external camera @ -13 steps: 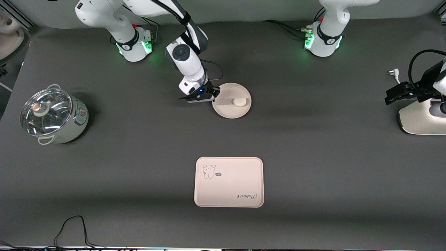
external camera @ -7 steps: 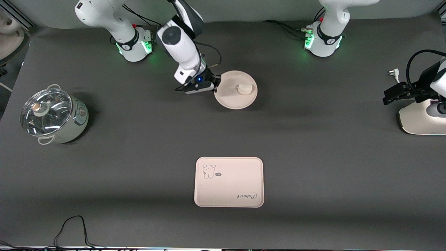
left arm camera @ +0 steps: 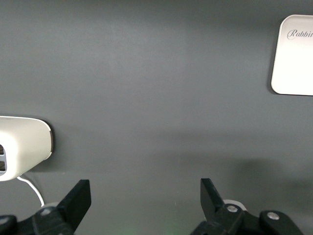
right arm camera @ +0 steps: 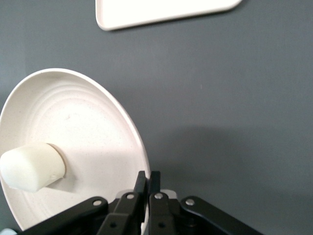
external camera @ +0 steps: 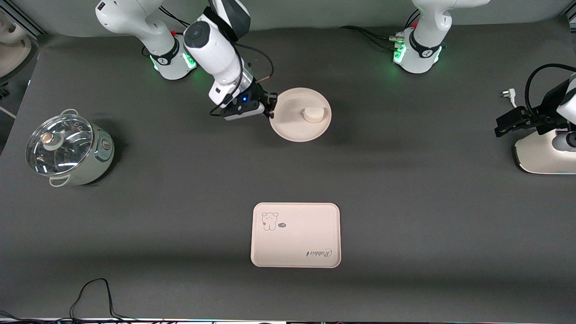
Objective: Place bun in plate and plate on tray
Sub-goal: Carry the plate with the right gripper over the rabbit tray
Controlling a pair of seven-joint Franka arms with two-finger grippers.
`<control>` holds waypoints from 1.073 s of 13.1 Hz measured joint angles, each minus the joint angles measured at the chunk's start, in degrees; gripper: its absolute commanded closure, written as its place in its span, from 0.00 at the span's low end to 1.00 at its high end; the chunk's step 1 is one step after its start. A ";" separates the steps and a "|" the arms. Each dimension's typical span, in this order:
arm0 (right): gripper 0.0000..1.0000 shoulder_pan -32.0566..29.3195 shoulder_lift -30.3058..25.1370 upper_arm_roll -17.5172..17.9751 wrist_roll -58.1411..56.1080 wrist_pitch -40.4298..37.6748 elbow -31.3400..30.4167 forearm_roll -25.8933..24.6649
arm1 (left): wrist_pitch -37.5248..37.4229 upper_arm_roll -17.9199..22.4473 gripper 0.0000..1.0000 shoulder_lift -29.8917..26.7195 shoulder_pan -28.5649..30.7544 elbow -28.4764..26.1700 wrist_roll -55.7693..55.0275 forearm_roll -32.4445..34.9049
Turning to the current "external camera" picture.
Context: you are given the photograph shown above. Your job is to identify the black arm base cables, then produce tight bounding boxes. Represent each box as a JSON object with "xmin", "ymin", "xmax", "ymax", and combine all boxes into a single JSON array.
[
  {"xmin": 339, "ymin": 10, "xmax": 421, "ymax": 51},
  {"xmin": 158, "ymin": 5, "xmax": 192, "ymax": 28}
]

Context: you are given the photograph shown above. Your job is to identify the dark grey table mat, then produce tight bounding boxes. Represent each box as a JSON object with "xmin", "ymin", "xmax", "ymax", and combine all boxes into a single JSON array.
[{"xmin": 0, "ymin": 18, "xmax": 576, "ymax": 321}]

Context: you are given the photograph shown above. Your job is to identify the black left arm wrist cable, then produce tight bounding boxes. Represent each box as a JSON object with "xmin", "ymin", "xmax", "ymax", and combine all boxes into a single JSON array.
[{"xmin": 525, "ymin": 63, "xmax": 576, "ymax": 118}]

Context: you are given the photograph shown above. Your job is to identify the cream white toaster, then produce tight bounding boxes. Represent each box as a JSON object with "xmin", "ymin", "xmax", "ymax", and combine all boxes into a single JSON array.
[{"xmin": 514, "ymin": 130, "xmax": 576, "ymax": 175}]

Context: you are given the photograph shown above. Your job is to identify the white toaster power cable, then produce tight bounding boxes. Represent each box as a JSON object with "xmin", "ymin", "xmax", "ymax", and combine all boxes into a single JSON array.
[{"xmin": 500, "ymin": 89, "xmax": 519, "ymax": 109}]

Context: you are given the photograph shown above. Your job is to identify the glass pot lid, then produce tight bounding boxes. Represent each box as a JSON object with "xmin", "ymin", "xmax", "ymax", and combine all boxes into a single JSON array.
[{"xmin": 26, "ymin": 114, "xmax": 94, "ymax": 176}]

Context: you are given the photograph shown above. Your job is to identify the round beige plate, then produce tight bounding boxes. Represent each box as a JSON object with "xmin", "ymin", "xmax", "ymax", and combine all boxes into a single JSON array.
[{"xmin": 269, "ymin": 87, "xmax": 333, "ymax": 143}]

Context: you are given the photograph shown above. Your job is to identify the black right arm wrist cable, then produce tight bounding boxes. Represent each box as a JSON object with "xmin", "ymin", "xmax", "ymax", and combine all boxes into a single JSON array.
[{"xmin": 208, "ymin": 43, "xmax": 274, "ymax": 118}]

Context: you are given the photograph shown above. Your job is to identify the black left arm base cables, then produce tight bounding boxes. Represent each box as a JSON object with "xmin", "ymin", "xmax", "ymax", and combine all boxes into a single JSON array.
[{"xmin": 339, "ymin": 10, "xmax": 421, "ymax": 51}]

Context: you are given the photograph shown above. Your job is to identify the white steamed bun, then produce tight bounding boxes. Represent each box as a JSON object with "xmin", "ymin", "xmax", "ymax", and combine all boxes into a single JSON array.
[{"xmin": 302, "ymin": 107, "xmax": 326, "ymax": 123}]

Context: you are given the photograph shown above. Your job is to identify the black right arm base cables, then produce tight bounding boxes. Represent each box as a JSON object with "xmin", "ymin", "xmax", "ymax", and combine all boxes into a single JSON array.
[{"xmin": 158, "ymin": 5, "xmax": 192, "ymax": 28}]

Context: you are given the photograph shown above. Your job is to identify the black arm wrist cable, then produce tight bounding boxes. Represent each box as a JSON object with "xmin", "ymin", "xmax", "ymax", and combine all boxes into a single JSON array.
[
  {"xmin": 525, "ymin": 63, "xmax": 576, "ymax": 118},
  {"xmin": 208, "ymin": 43, "xmax": 274, "ymax": 118}
]

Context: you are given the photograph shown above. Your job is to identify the beige rabbit print tray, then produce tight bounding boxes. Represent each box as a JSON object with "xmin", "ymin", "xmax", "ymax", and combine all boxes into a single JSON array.
[{"xmin": 250, "ymin": 202, "xmax": 342, "ymax": 269}]

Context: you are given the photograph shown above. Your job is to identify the beige round object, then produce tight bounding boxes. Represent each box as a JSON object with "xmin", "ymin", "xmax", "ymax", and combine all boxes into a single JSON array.
[{"xmin": 0, "ymin": 13, "xmax": 33, "ymax": 84}]

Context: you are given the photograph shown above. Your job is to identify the thin black loose cable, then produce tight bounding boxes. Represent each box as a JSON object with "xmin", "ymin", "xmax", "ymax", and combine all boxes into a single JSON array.
[{"xmin": 67, "ymin": 278, "xmax": 135, "ymax": 323}]

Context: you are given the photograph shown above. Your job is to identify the pale green electric cooking pot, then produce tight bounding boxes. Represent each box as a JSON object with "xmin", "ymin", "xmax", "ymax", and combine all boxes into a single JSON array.
[{"xmin": 26, "ymin": 108, "xmax": 115, "ymax": 187}]

